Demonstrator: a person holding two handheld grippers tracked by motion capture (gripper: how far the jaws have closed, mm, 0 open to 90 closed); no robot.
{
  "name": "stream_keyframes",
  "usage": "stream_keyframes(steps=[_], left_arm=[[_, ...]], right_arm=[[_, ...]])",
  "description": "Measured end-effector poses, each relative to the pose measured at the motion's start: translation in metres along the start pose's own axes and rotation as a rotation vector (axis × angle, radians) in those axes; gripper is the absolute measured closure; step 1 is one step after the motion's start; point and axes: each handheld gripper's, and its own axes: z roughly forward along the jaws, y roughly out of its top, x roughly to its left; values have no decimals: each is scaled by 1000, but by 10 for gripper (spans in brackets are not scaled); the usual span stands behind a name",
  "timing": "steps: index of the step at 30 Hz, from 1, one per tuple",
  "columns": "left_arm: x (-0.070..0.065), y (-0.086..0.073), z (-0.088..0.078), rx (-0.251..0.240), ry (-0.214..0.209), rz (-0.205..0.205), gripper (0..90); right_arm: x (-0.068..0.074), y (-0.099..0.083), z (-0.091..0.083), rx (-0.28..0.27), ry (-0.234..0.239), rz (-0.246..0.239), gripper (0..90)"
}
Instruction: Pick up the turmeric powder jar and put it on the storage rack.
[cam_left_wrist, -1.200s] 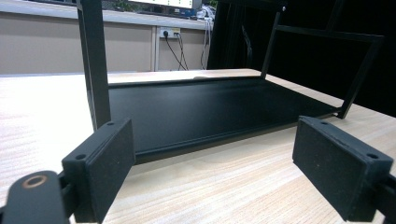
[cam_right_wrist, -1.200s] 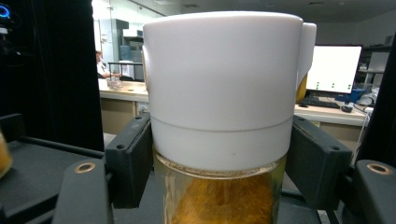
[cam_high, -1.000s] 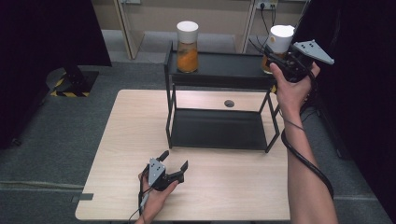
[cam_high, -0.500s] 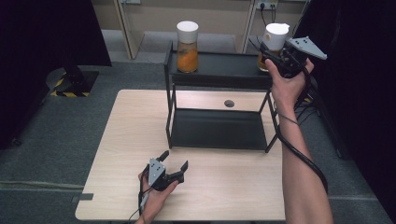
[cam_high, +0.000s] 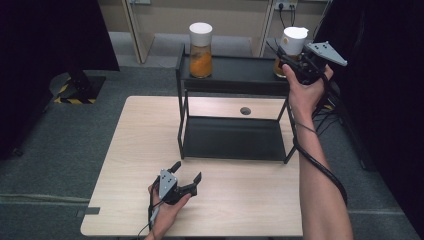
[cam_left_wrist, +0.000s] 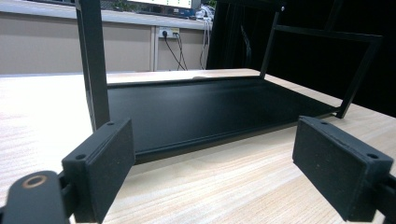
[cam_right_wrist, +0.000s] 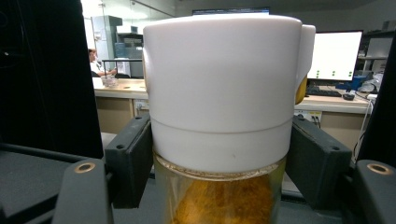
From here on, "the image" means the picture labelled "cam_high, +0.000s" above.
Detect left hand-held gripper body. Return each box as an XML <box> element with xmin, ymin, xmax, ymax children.
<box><xmin>151</xmin><ymin>168</ymin><xmax>198</xmax><ymax>206</ymax></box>

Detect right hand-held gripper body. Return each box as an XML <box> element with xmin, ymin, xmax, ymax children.
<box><xmin>279</xmin><ymin>40</ymin><xmax>349</xmax><ymax>86</ymax></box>

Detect spout-lid bottle of amber seasoning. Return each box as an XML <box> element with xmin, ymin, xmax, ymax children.
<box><xmin>273</xmin><ymin>26</ymin><xmax>310</xmax><ymax>80</ymax></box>

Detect black metal two-tier shelf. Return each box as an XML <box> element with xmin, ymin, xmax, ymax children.
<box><xmin>175</xmin><ymin>43</ymin><xmax>301</xmax><ymax>165</ymax></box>

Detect flat-lid jar of orange powder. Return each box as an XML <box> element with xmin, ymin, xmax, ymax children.
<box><xmin>188</xmin><ymin>21</ymin><xmax>214</xmax><ymax>80</ymax></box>

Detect person's left hand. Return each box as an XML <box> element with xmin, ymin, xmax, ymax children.
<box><xmin>145</xmin><ymin>184</ymin><xmax>193</xmax><ymax>240</ymax></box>

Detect person's right hand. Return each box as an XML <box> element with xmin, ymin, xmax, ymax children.
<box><xmin>281</xmin><ymin>63</ymin><xmax>335</xmax><ymax>120</ymax></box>

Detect white power strip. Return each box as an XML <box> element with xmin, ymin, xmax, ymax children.
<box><xmin>273</xmin><ymin>0</ymin><xmax>299</xmax><ymax>11</ymax></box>

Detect black curtain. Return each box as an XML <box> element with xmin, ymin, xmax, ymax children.
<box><xmin>309</xmin><ymin>0</ymin><xmax>424</xmax><ymax>232</ymax></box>
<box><xmin>0</xmin><ymin>0</ymin><xmax>120</xmax><ymax>162</ymax></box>

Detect grey floor tape patch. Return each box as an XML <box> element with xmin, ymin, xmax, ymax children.
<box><xmin>76</xmin><ymin>206</ymin><xmax>101</xmax><ymax>218</ymax></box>

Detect black stand base striped tape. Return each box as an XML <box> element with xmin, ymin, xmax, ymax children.
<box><xmin>48</xmin><ymin>70</ymin><xmax>107</xmax><ymax>105</ymax></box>

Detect left hand-held gripper cable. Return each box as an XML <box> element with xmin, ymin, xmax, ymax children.
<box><xmin>137</xmin><ymin>178</ymin><xmax>162</xmax><ymax>240</ymax></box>

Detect hand-held gripper cable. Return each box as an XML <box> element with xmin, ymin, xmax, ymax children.
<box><xmin>292</xmin><ymin>74</ymin><xmax>350</xmax><ymax>207</ymax></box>
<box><xmin>137</xmin><ymin>178</ymin><xmax>162</xmax><ymax>240</ymax></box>

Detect black hanging power cables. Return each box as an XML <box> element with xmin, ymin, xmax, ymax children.
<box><xmin>265</xmin><ymin>3</ymin><xmax>305</xmax><ymax>61</ymax></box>

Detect black floor cables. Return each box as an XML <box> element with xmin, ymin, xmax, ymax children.
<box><xmin>311</xmin><ymin>84</ymin><xmax>345</xmax><ymax>138</ymax></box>

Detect right hand-held gripper cable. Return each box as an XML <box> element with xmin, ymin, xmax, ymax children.
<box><xmin>292</xmin><ymin>74</ymin><xmax>350</xmax><ymax>207</ymax></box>

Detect beige wooden cabinet frame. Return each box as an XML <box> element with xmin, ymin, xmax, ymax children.
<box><xmin>96</xmin><ymin>0</ymin><xmax>334</xmax><ymax>65</ymax></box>

